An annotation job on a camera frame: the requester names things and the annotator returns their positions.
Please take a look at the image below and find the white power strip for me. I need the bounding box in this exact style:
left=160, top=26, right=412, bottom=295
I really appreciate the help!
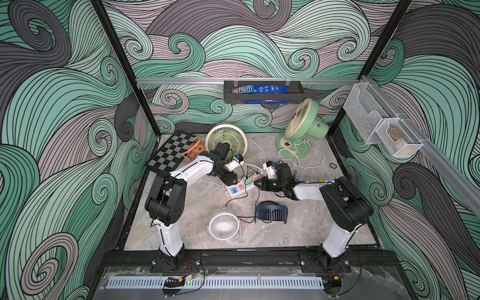
left=226, top=179, right=256, bottom=199

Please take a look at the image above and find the green usb charger plug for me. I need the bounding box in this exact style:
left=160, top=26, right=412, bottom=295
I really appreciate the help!
left=244, top=176, right=255, bottom=190

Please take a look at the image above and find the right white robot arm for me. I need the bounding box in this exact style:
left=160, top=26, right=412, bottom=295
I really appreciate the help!
left=254, top=163, right=373, bottom=261

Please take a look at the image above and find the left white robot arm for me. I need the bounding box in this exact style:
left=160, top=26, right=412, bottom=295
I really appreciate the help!
left=144, top=142, right=244, bottom=259

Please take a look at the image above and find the orange small fan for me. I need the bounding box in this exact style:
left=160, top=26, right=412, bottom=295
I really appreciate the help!
left=182, top=136, right=206, bottom=162

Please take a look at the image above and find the dark blue small fan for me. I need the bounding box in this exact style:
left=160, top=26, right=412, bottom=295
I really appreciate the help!
left=255, top=201, right=288, bottom=224

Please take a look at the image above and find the cream round desk fan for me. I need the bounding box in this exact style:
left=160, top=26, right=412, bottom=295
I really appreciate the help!
left=205, top=124, right=248, bottom=156

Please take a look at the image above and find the white small cage fan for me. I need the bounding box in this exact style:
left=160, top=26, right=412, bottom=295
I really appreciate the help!
left=207, top=206, right=241, bottom=241

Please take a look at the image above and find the green standing desk fan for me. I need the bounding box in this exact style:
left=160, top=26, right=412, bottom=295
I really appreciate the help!
left=276, top=98, right=330, bottom=160

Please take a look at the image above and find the black white chessboard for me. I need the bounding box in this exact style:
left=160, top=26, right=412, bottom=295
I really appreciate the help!
left=146, top=131, right=195, bottom=173

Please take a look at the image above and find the blue candy bag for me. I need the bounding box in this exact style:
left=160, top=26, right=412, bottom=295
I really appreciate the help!
left=231, top=84, right=289, bottom=95

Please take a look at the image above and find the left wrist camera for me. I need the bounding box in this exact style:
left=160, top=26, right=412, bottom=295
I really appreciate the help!
left=226, top=154, right=244, bottom=171

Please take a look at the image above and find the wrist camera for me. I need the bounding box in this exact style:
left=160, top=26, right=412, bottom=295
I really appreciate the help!
left=262, top=161, right=278, bottom=180
left=226, top=154, right=244, bottom=171

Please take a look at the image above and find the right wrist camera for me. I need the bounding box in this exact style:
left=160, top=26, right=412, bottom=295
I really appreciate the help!
left=262, top=161, right=278, bottom=180

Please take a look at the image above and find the black wall shelf basket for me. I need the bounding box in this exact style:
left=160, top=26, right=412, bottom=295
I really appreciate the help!
left=223, top=80, right=306, bottom=104

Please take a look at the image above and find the clear plastic wall bin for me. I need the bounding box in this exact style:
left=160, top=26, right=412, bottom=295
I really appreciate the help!
left=343, top=82, right=389, bottom=145

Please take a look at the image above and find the small clear wall bin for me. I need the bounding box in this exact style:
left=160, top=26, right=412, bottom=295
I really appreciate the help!
left=376, top=117, right=423, bottom=159

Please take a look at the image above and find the white perforated rail strip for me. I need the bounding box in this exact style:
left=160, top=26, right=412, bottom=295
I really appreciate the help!
left=105, top=276, right=324, bottom=290

